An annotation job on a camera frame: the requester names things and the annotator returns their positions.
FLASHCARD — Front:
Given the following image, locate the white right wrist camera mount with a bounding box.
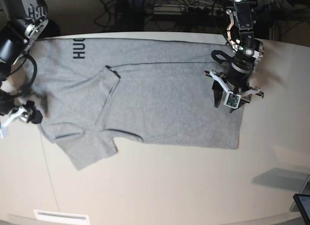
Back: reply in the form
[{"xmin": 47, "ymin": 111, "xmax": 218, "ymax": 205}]
[{"xmin": 0, "ymin": 106, "xmax": 30, "ymax": 139}]

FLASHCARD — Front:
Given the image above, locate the grey T-shirt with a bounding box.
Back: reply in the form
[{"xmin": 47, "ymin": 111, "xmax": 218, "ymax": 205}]
[{"xmin": 30, "ymin": 39, "xmax": 243, "ymax": 170}]

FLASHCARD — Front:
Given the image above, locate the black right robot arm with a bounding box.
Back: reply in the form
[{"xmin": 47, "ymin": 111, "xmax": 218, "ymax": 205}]
[{"xmin": 0, "ymin": 0, "xmax": 48, "ymax": 124}]

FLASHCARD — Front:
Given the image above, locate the black power strip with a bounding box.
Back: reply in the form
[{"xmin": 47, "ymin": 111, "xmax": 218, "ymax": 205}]
[{"xmin": 153, "ymin": 4, "xmax": 226, "ymax": 16}]

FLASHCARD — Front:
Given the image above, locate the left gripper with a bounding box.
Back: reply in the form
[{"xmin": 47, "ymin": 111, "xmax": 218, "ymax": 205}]
[{"xmin": 212, "ymin": 62, "xmax": 253, "ymax": 113}]

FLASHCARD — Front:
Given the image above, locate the white label strip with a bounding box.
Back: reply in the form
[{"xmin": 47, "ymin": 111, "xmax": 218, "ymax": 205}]
[{"xmin": 33, "ymin": 210, "xmax": 91, "ymax": 225}]

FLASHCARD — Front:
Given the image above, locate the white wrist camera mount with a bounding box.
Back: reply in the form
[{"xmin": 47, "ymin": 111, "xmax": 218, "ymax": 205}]
[
  {"xmin": 204, "ymin": 70, "xmax": 264, "ymax": 109},
  {"xmin": 0, "ymin": 106, "xmax": 30, "ymax": 139}
]

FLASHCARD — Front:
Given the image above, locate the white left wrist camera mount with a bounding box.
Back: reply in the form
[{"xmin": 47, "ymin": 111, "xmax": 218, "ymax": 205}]
[{"xmin": 204, "ymin": 70, "xmax": 264, "ymax": 109}]

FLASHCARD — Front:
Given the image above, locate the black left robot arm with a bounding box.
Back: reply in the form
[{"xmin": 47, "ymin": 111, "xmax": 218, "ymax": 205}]
[{"xmin": 205, "ymin": 0, "xmax": 264, "ymax": 113}]

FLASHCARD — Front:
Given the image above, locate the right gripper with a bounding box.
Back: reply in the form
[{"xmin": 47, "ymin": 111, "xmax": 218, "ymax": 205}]
[{"xmin": 9, "ymin": 101, "xmax": 43, "ymax": 124}]

